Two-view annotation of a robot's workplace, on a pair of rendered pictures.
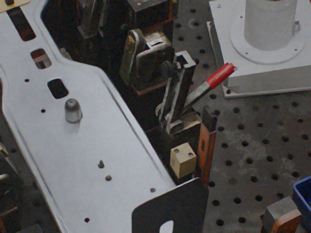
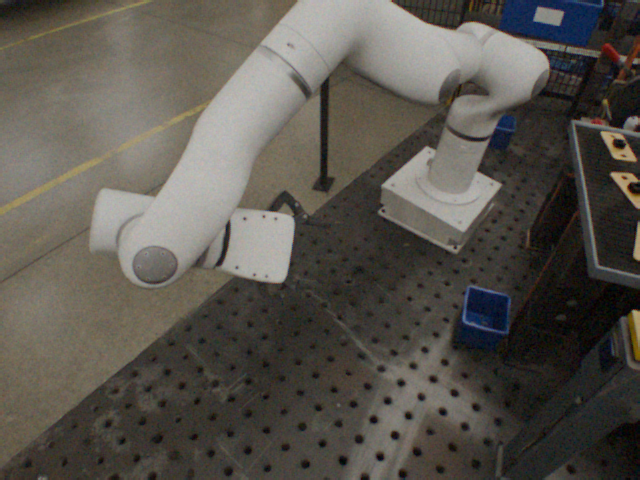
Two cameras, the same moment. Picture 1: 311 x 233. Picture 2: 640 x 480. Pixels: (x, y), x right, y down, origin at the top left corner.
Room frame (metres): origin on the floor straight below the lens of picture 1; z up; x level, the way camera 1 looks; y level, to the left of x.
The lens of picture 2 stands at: (2.08, 0.20, 1.53)
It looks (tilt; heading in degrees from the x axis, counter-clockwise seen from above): 46 degrees down; 229
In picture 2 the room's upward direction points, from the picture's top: straight up
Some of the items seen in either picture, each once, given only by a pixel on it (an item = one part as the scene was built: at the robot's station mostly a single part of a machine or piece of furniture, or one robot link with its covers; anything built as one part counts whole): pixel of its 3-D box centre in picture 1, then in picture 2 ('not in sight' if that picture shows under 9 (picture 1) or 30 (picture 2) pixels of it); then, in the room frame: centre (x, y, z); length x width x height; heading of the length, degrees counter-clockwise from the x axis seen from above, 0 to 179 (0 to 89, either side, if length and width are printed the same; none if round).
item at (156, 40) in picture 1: (149, 97); not in sight; (0.91, 0.02, 0.88); 0.11 x 0.09 x 0.37; 120
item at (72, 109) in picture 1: (73, 110); not in sight; (0.78, 0.16, 1.02); 0.03 x 0.03 x 0.07
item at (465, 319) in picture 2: not in sight; (481, 320); (1.47, 0.05, 0.74); 0.11 x 0.10 x 0.09; 30
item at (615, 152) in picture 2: not in sight; (618, 144); (1.33, 0.09, 1.17); 0.08 x 0.04 x 0.01; 38
